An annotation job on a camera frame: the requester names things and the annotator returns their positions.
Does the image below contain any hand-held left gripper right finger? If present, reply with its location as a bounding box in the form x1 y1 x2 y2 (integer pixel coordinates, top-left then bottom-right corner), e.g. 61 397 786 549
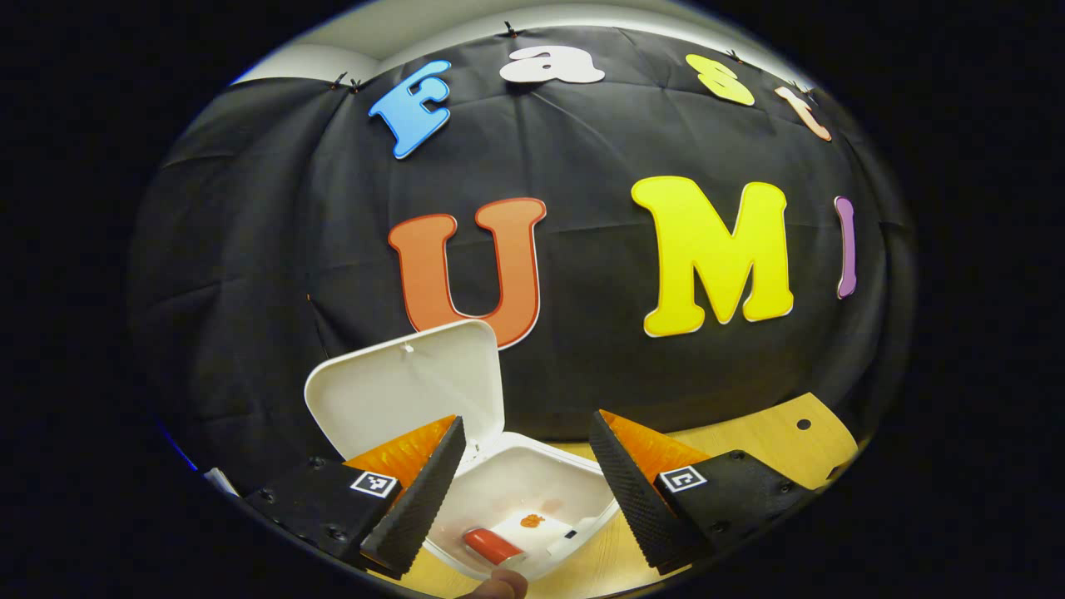
588 408 817 576

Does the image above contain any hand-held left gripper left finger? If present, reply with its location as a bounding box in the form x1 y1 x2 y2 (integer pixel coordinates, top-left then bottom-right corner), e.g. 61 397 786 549
245 415 468 582

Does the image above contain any red pop can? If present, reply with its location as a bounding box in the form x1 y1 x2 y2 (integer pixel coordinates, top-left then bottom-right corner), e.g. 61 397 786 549
463 527 526 567

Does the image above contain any white desktop garbage bin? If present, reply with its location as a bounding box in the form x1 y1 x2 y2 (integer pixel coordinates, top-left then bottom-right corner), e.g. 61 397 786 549
304 319 622 582

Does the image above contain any wooden desktop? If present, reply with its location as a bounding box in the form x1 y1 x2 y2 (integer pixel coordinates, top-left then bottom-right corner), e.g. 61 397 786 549
366 393 860 599

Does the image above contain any black backdrop cloth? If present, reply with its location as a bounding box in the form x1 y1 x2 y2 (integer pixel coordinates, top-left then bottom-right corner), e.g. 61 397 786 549
129 25 916 492

